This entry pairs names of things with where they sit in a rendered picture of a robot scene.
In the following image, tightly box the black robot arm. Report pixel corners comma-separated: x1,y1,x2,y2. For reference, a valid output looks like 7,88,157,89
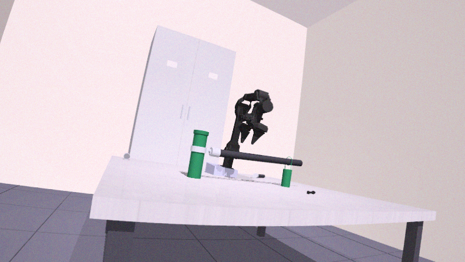
220,89,274,169

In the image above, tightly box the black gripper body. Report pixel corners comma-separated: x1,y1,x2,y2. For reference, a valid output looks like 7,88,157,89
238,112,268,133

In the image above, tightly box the green cylindrical post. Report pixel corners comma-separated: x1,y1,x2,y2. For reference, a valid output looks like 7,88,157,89
187,130,209,179

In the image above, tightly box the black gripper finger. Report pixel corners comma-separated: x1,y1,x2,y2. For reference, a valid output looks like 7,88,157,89
251,128,265,145
238,128,250,143

